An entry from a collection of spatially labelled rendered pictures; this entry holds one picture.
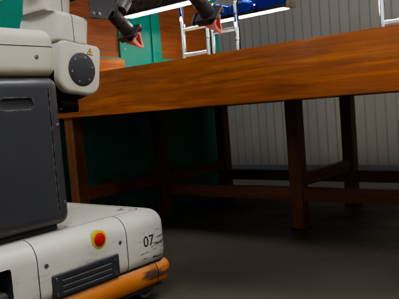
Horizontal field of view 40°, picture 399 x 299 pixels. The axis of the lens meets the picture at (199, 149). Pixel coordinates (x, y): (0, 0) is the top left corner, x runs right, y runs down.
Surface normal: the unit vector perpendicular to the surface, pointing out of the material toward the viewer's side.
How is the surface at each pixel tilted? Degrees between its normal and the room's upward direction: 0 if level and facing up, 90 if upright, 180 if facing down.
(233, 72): 90
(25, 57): 90
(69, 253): 90
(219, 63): 90
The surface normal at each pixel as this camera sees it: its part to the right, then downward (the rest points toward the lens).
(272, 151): -0.62, 0.11
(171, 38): 0.78, -0.02
